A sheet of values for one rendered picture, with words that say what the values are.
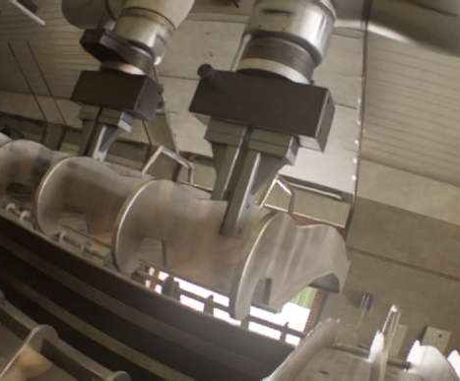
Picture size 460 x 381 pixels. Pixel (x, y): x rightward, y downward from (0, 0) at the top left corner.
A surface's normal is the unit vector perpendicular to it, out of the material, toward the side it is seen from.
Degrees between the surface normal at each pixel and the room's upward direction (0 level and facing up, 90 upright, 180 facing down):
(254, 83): 90
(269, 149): 90
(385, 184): 90
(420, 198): 90
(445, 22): 143
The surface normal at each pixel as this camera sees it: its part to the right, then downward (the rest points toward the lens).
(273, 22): -0.31, -0.19
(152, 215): 0.90, 0.26
